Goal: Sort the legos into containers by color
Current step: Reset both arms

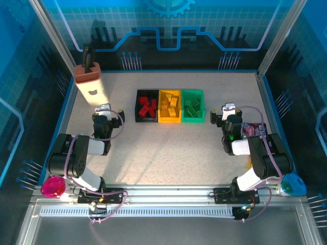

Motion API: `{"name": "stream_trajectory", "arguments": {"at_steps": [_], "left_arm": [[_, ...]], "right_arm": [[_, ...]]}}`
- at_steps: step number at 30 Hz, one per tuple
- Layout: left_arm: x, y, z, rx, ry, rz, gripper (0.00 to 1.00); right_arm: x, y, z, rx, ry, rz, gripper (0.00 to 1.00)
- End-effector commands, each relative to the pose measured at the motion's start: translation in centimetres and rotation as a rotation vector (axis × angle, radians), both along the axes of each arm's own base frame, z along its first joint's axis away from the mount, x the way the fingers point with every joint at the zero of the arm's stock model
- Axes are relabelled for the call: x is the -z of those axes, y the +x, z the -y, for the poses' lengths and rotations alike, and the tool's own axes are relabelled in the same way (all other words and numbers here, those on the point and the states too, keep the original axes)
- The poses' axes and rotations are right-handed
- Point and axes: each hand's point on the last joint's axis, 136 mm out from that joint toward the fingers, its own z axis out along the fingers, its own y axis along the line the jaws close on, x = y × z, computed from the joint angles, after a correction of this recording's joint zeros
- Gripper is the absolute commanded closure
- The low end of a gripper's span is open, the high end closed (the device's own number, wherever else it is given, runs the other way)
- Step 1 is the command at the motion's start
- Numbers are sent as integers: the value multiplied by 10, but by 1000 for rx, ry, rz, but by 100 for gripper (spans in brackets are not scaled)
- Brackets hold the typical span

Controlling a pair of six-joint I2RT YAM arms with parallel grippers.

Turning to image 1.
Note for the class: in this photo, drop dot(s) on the small red lego brick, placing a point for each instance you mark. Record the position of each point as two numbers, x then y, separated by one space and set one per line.
146 104

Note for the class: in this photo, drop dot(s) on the long yellow lego brick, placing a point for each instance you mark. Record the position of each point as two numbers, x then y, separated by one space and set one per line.
171 111

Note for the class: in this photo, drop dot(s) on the yellow lego with hole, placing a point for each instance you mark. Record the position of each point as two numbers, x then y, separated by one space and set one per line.
164 103

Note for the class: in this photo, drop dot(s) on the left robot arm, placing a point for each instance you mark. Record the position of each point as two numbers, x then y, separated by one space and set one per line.
76 160

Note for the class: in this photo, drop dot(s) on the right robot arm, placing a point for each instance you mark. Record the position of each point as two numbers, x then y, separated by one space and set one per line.
265 160

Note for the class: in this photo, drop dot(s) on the green plastic bin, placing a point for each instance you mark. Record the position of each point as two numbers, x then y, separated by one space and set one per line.
193 120

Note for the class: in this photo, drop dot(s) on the purple candy bag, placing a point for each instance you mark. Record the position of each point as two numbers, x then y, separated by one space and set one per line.
253 129

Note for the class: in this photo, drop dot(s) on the black plastic bin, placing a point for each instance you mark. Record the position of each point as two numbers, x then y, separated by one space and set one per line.
146 120

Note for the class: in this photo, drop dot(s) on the cream knife block brown lid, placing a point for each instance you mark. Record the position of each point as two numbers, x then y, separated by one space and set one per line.
93 89

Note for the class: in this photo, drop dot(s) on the yellow snack bag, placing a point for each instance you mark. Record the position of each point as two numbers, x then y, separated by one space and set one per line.
250 163

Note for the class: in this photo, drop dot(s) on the yellow plastic bin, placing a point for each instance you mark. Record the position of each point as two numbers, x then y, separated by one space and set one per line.
169 120

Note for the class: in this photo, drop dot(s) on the pink plastic cup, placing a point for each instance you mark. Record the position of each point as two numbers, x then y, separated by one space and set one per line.
53 186

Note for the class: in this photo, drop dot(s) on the small electronics board with LEDs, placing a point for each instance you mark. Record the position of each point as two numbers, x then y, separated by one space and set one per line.
242 214
98 208

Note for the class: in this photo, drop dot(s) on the blue plastic bowl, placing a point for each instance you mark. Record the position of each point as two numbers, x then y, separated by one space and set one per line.
293 185

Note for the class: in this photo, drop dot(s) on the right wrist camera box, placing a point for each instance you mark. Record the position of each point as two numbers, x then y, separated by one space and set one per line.
228 109

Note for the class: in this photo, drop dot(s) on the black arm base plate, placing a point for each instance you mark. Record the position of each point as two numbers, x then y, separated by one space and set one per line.
221 195
117 195

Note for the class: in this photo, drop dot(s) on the aluminium mounting rail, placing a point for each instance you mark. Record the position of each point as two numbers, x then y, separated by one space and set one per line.
168 194

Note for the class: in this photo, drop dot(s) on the aluminium frame post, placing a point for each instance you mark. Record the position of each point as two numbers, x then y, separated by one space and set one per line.
52 33
283 33

